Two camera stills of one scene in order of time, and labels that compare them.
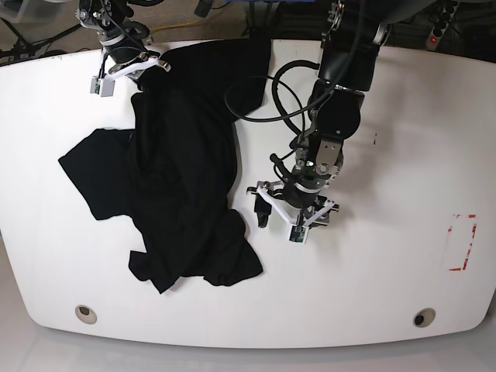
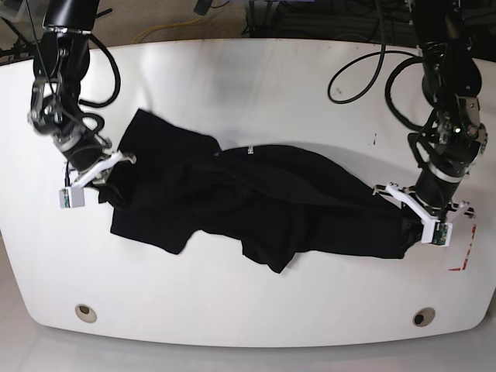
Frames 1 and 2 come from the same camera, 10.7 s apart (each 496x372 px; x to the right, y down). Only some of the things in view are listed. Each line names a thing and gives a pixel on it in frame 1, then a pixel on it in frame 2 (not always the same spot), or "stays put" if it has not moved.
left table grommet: x=85 y=314 stays put
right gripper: x=297 y=204 to x=432 y=199
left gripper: x=130 y=62 to x=93 y=163
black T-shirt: x=170 y=176 to x=276 y=200
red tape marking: x=470 y=244 stays put
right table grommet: x=423 y=317 stays put
